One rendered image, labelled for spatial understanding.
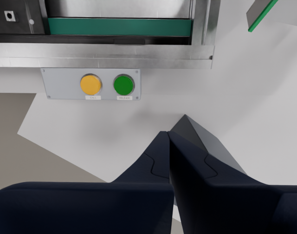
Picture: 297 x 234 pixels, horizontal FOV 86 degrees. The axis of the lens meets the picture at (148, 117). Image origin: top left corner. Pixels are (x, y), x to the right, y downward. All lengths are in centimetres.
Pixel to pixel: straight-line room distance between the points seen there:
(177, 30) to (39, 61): 29
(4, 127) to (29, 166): 46
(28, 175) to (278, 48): 216
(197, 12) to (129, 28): 13
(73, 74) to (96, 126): 20
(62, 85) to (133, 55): 17
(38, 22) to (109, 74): 15
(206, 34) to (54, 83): 33
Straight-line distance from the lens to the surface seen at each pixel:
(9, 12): 41
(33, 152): 194
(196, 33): 36
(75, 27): 39
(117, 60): 35
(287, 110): 63
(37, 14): 39
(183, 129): 43
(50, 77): 40
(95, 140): 54
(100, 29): 37
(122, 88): 34
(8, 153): 210
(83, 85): 36
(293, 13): 38
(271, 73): 56
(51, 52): 39
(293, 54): 58
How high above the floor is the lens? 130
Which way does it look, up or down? 68 degrees down
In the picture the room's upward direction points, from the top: 180 degrees counter-clockwise
